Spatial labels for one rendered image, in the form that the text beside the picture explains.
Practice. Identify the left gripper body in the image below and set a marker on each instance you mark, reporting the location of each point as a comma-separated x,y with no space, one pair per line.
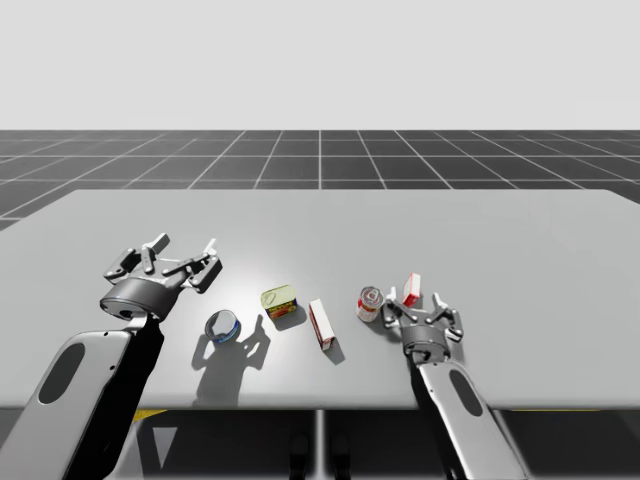
140,296

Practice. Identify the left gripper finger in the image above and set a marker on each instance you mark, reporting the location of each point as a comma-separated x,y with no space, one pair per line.
131,260
197,270

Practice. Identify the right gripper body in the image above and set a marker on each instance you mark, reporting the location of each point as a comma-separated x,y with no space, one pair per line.
425,341

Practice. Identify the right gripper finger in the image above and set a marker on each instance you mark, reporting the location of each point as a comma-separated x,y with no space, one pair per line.
446,316
394,311

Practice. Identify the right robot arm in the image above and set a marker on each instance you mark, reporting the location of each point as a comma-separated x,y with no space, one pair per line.
465,415

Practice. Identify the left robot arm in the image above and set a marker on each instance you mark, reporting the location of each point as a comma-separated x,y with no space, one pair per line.
75,385

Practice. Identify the red and white can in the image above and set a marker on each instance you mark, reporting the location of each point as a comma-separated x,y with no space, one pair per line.
370,303

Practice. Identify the blue flat can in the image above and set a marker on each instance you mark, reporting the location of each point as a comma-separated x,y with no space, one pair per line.
222,326

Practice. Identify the red and white carton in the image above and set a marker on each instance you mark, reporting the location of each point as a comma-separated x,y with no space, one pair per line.
321,325

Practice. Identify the green and blue rectangular can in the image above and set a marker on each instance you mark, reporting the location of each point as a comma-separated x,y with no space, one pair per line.
280,302

